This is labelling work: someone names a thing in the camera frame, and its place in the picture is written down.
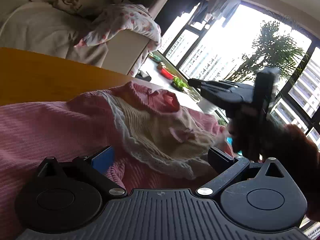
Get red basin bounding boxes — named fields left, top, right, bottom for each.
left=160, top=67, right=176, bottom=80

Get beige sofa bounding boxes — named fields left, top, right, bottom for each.
left=0, top=0, right=151, bottom=77

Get green leafy vegetables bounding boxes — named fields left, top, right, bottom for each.
left=171, top=77, right=188, bottom=92

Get pink knit sweater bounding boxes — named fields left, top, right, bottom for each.
left=1, top=82, right=233, bottom=239

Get crumpled beige cloth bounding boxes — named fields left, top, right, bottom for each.
left=53, top=0, right=82, bottom=14

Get hanging laundry clothes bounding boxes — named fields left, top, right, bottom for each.
left=181, top=0, right=241, bottom=27

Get floral blanket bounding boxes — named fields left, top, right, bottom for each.
left=75, top=4, right=162, bottom=77

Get potted palm plant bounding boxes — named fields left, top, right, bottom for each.
left=225, top=21, right=305, bottom=82

